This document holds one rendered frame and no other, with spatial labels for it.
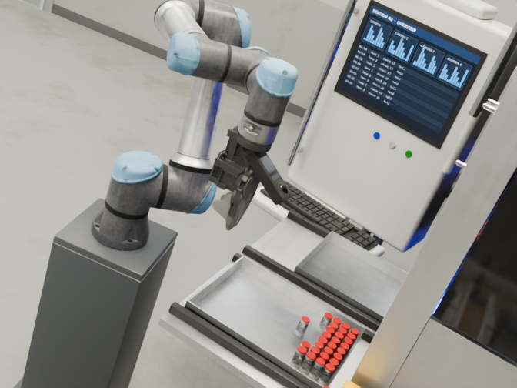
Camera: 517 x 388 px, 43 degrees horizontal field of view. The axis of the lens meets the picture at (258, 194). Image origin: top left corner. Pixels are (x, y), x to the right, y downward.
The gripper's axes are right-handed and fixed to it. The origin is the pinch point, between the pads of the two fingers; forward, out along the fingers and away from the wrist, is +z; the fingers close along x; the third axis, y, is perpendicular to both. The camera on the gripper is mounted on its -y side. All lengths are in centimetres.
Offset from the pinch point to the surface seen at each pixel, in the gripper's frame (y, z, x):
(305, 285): -14.3, 20.2, -25.9
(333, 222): -5, 27, -76
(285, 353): -20.7, 21.4, -0.5
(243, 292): -4.2, 21.4, -11.3
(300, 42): 128, 54, -371
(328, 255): -13, 21, -46
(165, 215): 90, 109, -154
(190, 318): -0.9, 19.8, 8.1
